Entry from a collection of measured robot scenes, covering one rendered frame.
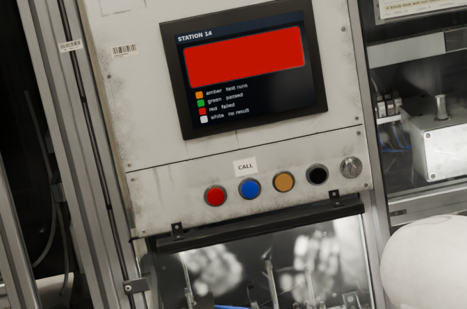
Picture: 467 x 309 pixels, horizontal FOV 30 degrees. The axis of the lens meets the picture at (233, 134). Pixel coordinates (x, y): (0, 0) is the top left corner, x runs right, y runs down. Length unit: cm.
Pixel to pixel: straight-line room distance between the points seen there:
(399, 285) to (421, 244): 6
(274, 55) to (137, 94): 24
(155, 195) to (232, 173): 14
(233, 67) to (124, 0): 21
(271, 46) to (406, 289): 55
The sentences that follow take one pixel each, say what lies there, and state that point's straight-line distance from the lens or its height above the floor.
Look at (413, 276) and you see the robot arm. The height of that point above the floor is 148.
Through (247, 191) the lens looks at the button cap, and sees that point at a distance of 150.
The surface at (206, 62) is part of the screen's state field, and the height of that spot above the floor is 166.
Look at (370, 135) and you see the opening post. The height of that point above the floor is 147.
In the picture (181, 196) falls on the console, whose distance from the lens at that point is 150.
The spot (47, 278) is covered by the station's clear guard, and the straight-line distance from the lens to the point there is 160.
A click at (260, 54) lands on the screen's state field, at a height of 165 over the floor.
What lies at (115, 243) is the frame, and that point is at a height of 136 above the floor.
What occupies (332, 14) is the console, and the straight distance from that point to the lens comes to 146.
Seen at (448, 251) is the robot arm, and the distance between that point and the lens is 99.
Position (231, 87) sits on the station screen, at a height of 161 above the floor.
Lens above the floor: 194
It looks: 17 degrees down
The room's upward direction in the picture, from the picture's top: 11 degrees counter-clockwise
